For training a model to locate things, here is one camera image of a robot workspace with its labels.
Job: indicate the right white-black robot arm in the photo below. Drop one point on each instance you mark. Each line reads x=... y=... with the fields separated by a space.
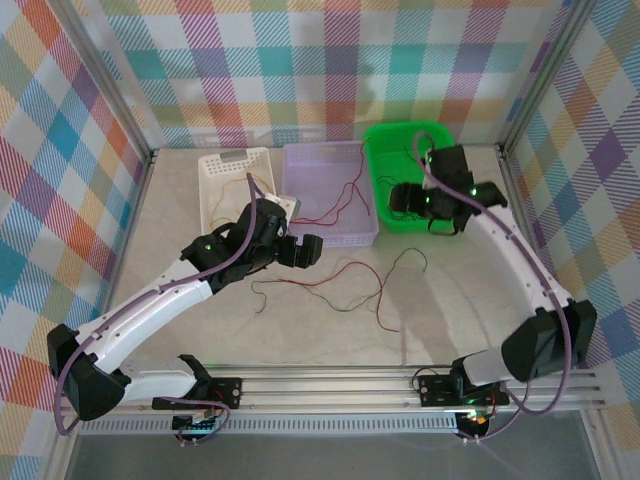
x=515 y=260

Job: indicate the green perforated plastic basket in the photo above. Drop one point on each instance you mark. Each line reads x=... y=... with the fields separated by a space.
x=390 y=150

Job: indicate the white perforated plastic basket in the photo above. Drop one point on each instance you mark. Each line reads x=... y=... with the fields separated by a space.
x=260 y=165

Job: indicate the lavender perforated plastic basket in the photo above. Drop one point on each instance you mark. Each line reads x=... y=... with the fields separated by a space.
x=320 y=170

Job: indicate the circuit board with green light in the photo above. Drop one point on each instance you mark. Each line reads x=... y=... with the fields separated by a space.
x=195 y=425
x=475 y=420

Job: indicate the aluminium frame post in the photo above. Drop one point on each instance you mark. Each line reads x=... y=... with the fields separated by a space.
x=544 y=75
x=106 y=75

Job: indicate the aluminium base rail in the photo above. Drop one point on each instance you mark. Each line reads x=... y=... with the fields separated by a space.
x=325 y=387

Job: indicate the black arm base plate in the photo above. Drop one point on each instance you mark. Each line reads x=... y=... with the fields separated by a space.
x=434 y=390
x=229 y=392

